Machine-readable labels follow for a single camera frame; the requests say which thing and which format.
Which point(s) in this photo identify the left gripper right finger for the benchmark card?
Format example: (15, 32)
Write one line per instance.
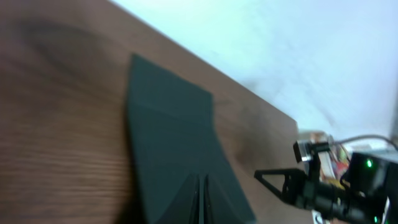
(219, 198)

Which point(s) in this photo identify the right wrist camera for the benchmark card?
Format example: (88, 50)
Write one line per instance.
(305, 150)

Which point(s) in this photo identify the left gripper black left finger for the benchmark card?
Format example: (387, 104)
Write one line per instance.
(185, 207)

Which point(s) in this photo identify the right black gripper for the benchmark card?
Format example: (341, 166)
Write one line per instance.
(304, 190)

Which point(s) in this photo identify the black gift box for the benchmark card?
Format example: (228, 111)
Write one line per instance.
(172, 130)

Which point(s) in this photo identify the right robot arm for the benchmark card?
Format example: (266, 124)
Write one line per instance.
(369, 194)

